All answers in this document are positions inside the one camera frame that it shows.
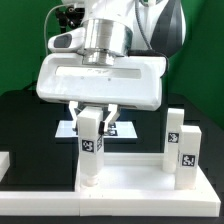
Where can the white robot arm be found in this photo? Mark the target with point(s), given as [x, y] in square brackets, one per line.
[115, 57]

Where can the black camera stand pole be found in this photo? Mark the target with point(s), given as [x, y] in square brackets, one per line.
[70, 18]

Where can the white desk top tray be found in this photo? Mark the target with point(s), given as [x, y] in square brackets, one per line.
[140, 175]

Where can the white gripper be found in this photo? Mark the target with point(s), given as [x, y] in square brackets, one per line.
[133, 82]

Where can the white L-shaped fence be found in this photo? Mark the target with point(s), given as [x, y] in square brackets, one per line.
[74, 203]

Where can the fiducial marker sheet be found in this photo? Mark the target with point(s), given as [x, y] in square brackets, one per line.
[121, 130]

